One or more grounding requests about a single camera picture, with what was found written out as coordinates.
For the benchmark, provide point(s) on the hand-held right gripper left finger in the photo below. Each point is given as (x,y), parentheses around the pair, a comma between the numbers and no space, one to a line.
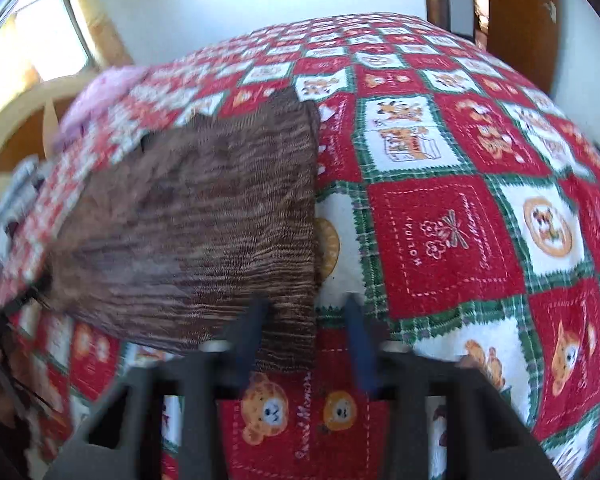
(250,342)

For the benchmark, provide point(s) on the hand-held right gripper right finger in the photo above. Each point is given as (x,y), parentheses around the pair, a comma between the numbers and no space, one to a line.
(361,355)

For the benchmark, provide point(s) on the brown knitted sweater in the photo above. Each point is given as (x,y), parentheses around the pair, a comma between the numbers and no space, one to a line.
(205,220)

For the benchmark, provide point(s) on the red patchwork printed bedspread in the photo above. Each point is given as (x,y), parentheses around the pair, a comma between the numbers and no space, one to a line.
(445,240)

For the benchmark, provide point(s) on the grey floral pillow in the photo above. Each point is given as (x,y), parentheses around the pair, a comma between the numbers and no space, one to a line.
(15,200)

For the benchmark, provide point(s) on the pink pillow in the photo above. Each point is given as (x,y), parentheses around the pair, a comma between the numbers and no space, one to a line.
(100,100)

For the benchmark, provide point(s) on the cream and wooden headboard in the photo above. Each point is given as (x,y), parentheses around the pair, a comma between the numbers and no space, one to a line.
(15,125)

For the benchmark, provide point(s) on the wide yellow curtain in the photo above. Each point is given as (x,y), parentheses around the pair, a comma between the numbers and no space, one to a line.
(100,15)

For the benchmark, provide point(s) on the brown wooden door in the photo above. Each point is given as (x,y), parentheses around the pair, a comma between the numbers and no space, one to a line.
(522,25)

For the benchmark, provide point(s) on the window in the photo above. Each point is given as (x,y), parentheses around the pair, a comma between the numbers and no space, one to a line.
(40,40)

